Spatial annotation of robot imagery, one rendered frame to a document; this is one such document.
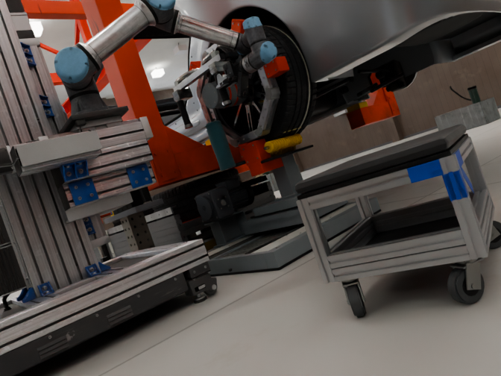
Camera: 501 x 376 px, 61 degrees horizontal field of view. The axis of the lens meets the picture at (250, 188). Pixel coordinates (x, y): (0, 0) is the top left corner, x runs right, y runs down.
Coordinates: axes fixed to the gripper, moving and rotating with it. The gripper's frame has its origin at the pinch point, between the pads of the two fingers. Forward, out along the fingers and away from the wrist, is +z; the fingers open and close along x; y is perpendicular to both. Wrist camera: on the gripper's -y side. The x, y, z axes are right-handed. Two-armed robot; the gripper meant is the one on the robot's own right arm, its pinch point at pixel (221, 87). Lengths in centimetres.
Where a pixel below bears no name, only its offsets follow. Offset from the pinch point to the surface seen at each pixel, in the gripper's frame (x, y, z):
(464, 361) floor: 73, -83, -111
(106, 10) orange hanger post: 5, 73, 65
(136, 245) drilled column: 28, -58, 80
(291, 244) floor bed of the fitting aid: 8, -76, -18
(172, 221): 0, -53, 80
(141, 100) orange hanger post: 2, 19, 65
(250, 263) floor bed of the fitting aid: 19, -79, -2
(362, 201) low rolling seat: 25, -62, -70
